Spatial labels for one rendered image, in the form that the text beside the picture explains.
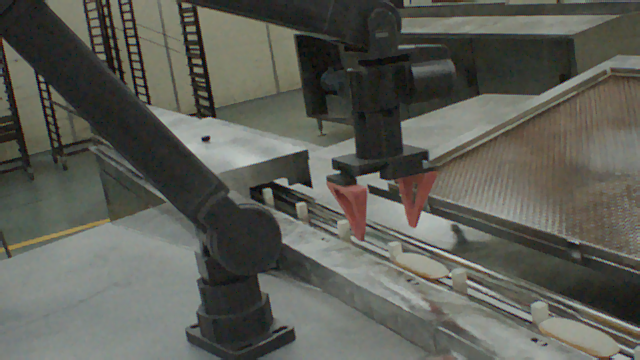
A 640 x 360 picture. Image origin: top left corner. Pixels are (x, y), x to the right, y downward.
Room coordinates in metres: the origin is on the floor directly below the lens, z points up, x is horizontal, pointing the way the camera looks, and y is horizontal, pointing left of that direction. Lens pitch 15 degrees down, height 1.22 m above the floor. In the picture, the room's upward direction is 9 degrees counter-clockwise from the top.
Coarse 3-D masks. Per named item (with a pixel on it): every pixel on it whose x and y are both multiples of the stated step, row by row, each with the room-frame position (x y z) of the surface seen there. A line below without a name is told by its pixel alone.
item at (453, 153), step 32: (576, 96) 1.30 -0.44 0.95; (608, 96) 1.25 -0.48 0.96; (512, 128) 1.25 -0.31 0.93; (544, 128) 1.20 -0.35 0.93; (448, 160) 1.19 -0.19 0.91; (544, 160) 1.07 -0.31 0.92; (608, 160) 1.00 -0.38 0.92; (416, 192) 1.08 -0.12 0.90; (480, 192) 1.04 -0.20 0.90; (512, 192) 1.00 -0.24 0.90; (576, 192) 0.93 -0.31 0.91; (512, 224) 0.89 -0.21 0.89; (608, 224) 0.83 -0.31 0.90; (608, 256) 0.75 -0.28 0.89
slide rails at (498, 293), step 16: (256, 192) 1.43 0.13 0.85; (272, 192) 1.39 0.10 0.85; (272, 208) 1.30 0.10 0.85; (336, 224) 1.15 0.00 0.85; (368, 240) 1.05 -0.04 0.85; (384, 240) 1.04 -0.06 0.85; (448, 272) 0.89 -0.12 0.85; (448, 288) 0.84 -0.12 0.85; (480, 288) 0.83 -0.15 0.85; (496, 288) 0.82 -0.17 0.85; (480, 304) 0.78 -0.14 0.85; (512, 304) 0.77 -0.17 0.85; (528, 304) 0.76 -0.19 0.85; (576, 320) 0.70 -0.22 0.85; (624, 352) 0.62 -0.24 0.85
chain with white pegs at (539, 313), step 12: (264, 192) 1.35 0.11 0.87; (300, 204) 1.22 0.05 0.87; (300, 216) 1.22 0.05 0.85; (324, 228) 1.17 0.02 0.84; (348, 228) 1.09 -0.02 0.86; (348, 240) 1.09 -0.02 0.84; (396, 252) 0.96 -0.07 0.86; (456, 276) 0.84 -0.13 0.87; (456, 288) 0.84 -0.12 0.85; (480, 300) 0.81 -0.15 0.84; (540, 312) 0.71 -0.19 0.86; (636, 348) 0.59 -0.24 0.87
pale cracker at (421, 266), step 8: (400, 256) 0.95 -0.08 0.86; (408, 256) 0.94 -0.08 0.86; (416, 256) 0.93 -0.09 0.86; (424, 256) 0.93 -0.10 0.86; (400, 264) 0.93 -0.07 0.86; (408, 264) 0.92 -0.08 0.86; (416, 264) 0.91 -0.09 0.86; (424, 264) 0.90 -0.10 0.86; (432, 264) 0.90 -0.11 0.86; (440, 264) 0.90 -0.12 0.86; (416, 272) 0.90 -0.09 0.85; (424, 272) 0.89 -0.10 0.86; (432, 272) 0.88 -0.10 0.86; (440, 272) 0.88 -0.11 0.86
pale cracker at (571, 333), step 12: (540, 324) 0.70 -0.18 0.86; (552, 324) 0.69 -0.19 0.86; (564, 324) 0.68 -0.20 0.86; (576, 324) 0.68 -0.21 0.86; (552, 336) 0.67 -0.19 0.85; (564, 336) 0.66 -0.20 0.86; (576, 336) 0.65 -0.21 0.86; (588, 336) 0.65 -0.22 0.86; (600, 336) 0.64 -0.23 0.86; (576, 348) 0.64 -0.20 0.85; (588, 348) 0.63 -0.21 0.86; (600, 348) 0.63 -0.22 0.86; (612, 348) 0.62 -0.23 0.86
